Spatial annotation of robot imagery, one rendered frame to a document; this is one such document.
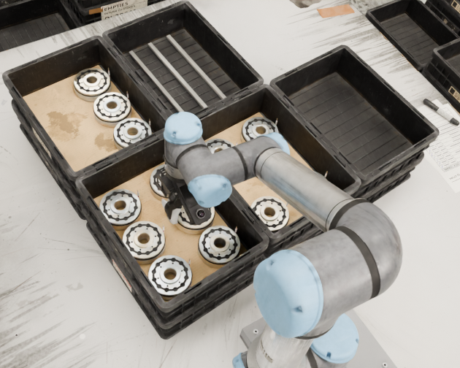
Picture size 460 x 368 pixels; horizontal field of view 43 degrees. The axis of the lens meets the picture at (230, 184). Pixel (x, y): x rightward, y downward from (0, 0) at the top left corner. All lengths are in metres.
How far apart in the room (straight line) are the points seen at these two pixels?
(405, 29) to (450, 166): 1.21
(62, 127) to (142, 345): 0.62
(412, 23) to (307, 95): 1.36
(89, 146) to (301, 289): 0.95
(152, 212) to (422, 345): 0.77
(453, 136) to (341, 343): 0.99
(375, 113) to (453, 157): 0.31
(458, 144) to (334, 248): 1.22
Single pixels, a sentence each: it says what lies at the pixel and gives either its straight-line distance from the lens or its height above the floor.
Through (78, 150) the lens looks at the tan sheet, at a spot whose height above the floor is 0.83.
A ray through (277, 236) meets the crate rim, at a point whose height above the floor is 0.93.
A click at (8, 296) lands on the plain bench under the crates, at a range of 1.57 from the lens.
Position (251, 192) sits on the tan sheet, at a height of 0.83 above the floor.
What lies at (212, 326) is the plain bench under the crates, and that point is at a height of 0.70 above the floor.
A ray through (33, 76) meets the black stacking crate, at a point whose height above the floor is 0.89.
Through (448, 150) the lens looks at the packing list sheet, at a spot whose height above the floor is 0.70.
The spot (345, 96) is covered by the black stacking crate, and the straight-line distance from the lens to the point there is 1.80.
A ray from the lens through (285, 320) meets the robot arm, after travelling 0.82.
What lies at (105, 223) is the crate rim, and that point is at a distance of 1.36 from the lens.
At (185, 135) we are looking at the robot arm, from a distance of 1.14.
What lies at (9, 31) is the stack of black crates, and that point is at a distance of 2.78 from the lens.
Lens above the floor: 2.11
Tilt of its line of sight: 57 degrees down
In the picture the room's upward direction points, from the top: 10 degrees clockwise
